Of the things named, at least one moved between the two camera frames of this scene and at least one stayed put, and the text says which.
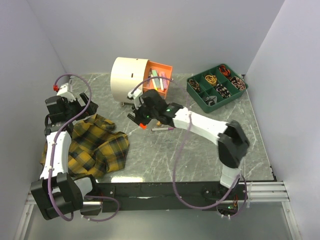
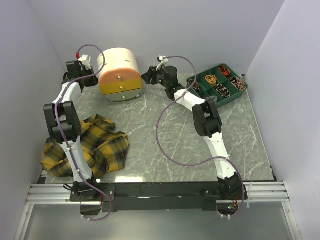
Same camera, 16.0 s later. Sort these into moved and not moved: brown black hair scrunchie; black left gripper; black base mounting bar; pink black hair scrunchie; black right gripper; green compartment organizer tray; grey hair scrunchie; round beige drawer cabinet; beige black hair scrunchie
Moved: round beige drawer cabinet; black right gripper; black left gripper
Not moved: pink black hair scrunchie; green compartment organizer tray; beige black hair scrunchie; black base mounting bar; grey hair scrunchie; brown black hair scrunchie
